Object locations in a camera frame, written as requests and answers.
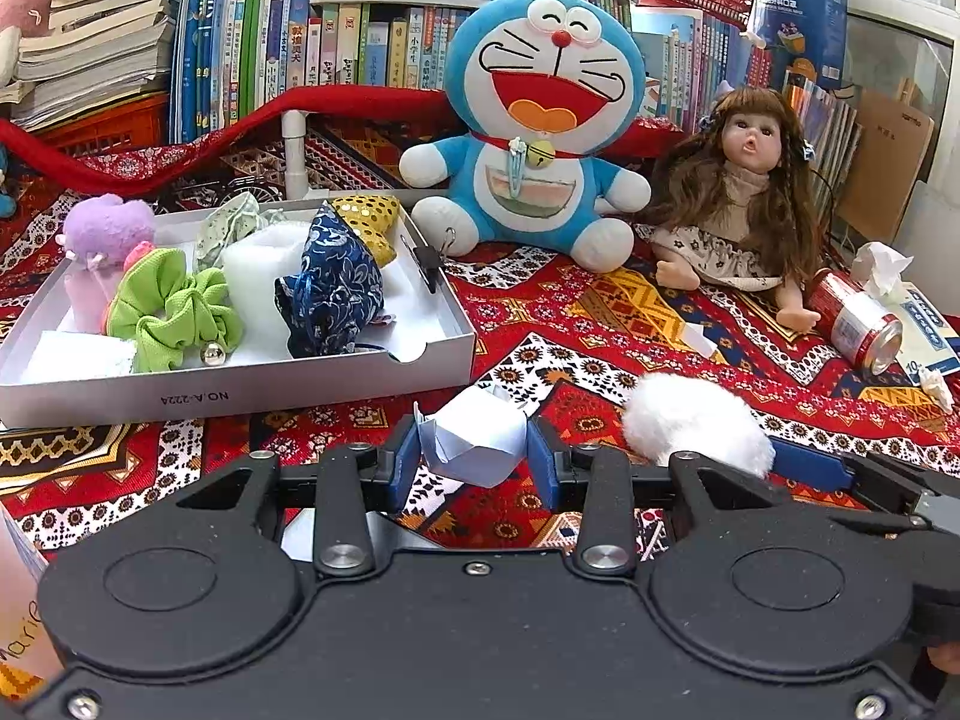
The white paper figure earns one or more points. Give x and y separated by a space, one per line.
472 435

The row of upright books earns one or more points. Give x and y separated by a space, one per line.
337 45

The brown-haired baby doll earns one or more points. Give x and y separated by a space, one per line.
735 187

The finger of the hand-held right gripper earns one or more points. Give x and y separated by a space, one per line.
814 461

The blue round plush toy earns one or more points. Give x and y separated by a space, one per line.
4 195

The white plastic pipe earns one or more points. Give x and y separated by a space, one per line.
295 157

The white fluffy pom-pom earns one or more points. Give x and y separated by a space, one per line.
690 420

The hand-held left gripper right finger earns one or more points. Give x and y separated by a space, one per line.
544 465

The white paper cup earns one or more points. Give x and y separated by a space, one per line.
19 615

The purple plush toy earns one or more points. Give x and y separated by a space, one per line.
105 229

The pink plush toy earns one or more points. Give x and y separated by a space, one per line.
15 22

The blue carton box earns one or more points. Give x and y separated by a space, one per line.
802 22

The grey cardboard box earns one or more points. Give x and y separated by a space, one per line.
225 394

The small white paper scrap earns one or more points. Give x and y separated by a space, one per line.
701 341

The red soda can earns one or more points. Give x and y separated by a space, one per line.
851 322

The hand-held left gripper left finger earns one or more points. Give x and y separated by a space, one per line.
403 465

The green scrunchie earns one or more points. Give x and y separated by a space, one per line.
172 315

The white fluffy towel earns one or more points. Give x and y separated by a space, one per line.
255 277

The stack of colourful booklets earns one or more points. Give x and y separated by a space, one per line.
825 135

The stack of lying books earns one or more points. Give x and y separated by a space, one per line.
90 45

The red patterned tablecloth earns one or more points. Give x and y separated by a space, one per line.
637 315

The red plastic crate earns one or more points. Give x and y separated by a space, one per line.
112 127

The brown wooden board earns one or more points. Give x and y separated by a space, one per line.
892 165

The pale green floral cloth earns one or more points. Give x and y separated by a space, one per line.
225 225

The blue cat plush toy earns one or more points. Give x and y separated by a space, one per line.
525 187

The gold sequin plush star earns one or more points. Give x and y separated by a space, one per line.
367 217

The black binder clip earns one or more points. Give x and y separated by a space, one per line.
429 259

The blue white tissue pack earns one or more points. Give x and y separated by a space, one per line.
926 330

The white lace cloth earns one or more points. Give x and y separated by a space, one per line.
75 360

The row of blue-spined books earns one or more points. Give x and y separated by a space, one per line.
712 52

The crumpled white tissue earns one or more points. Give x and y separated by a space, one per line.
937 386

